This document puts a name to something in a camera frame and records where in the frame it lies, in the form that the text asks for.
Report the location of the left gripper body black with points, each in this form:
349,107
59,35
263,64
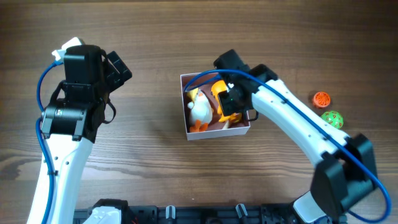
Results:
117,71

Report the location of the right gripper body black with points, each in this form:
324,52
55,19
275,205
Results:
228,101

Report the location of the yellow rattle drum toy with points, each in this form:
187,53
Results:
228,123

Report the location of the orange dinosaur toy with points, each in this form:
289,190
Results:
216,89

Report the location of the white plush duck toy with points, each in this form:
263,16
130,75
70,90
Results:
201,112

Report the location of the orange round ball toy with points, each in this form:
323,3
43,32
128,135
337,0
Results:
321,99

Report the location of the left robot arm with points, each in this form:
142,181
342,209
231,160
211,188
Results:
67,127

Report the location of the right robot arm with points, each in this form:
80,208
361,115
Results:
342,163

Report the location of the white box pink interior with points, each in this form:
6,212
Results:
215,129

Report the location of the green patterned ball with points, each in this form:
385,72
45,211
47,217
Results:
333,118

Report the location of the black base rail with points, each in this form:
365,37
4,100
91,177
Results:
240,213

